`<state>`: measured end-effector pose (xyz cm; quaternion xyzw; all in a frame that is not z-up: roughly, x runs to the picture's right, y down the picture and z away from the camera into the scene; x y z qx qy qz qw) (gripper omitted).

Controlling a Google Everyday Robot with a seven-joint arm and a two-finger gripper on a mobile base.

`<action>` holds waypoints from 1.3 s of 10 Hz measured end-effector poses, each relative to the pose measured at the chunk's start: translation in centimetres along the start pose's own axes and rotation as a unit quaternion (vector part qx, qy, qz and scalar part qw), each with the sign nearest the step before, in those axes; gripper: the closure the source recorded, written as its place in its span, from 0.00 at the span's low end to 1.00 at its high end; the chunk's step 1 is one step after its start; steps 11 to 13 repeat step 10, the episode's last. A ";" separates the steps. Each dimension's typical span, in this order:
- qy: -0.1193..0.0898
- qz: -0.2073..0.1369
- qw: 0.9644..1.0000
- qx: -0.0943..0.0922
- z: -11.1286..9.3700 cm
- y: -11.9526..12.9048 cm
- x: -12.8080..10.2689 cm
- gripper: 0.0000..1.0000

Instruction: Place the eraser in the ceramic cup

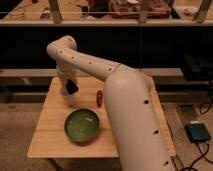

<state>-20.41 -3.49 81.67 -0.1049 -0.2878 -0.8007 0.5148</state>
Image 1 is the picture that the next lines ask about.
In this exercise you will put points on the long wooden workbench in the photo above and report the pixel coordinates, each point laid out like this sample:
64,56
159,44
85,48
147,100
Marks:
68,12

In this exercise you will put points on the black eraser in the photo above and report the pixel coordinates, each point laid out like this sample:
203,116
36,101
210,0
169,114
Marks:
71,87

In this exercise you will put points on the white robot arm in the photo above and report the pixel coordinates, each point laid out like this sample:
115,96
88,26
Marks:
127,101

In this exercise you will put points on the red marker pen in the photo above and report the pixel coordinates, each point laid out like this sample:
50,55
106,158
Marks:
99,98

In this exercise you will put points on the wooden side table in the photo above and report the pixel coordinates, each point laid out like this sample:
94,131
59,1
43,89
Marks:
49,139

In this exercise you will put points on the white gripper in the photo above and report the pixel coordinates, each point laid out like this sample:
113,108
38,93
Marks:
66,73

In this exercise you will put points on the green ceramic bowl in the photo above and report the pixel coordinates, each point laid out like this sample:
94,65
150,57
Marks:
82,125

